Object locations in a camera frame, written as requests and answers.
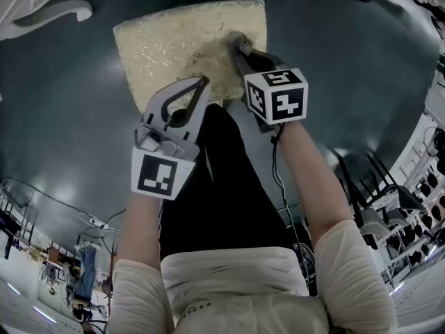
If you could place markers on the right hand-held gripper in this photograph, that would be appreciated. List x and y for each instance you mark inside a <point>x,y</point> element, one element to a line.
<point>286,99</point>

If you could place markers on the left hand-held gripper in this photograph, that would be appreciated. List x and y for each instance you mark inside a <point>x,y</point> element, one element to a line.
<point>156,176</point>

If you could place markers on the grey wiping cloth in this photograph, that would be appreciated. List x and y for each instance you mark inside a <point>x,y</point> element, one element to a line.
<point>240,40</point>

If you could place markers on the cream upholstered stool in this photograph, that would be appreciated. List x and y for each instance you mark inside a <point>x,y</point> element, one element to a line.
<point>167,40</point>

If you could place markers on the person's right forearm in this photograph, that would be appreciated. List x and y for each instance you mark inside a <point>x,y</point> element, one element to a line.
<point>306,172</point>

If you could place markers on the person's left forearm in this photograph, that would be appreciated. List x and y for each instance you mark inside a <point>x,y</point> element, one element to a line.
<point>140,228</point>

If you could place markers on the white dressing table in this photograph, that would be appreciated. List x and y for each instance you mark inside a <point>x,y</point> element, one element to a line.
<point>52,12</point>

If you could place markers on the person's black trousers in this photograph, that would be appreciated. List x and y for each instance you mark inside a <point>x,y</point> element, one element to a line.
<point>222,186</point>

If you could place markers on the white power strip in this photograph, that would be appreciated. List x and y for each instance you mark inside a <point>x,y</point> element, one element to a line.
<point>99,224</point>

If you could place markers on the white shelving rack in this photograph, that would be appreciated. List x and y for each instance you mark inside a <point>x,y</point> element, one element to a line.
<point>434,106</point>

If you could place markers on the person's cream shirt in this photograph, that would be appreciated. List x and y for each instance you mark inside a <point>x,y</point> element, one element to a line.
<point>236,284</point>

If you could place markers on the group of black headsets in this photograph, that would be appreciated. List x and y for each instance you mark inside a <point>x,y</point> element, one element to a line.
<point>408,235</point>

